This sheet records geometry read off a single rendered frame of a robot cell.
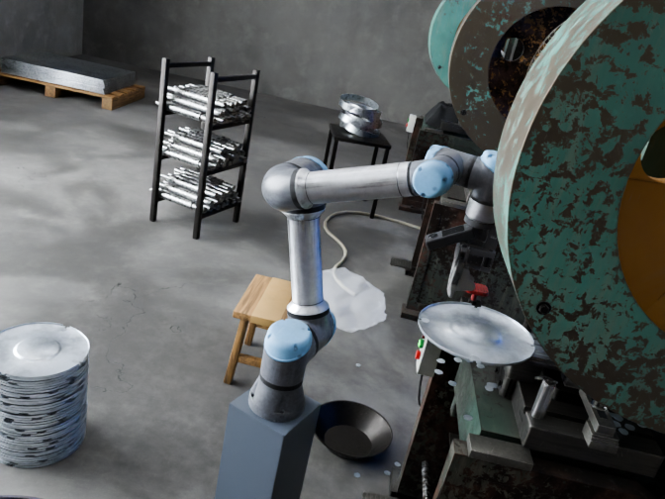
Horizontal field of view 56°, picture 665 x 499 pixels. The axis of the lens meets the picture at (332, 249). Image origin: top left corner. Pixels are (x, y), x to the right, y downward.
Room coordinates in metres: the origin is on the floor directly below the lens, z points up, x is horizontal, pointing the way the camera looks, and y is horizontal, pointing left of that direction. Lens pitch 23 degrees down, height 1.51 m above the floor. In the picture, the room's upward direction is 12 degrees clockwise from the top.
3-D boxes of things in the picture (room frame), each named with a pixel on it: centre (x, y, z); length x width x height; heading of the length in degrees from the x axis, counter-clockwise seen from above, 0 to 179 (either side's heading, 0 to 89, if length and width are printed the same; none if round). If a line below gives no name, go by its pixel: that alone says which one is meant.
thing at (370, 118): (4.41, -0.01, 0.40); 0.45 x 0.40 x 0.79; 10
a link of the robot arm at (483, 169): (1.37, -0.32, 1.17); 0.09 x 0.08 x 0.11; 70
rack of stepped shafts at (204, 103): (3.52, 0.87, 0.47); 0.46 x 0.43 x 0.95; 68
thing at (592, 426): (1.19, -0.66, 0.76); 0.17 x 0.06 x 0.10; 178
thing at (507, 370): (1.36, -0.49, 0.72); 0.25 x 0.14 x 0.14; 88
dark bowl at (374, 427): (1.81, -0.20, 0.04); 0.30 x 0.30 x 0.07
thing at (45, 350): (1.53, 0.81, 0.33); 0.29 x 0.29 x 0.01
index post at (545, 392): (1.19, -0.53, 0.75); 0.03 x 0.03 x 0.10; 88
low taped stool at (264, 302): (2.16, 0.18, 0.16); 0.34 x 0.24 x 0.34; 176
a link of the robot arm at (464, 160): (1.39, -0.22, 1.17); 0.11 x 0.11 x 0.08; 70
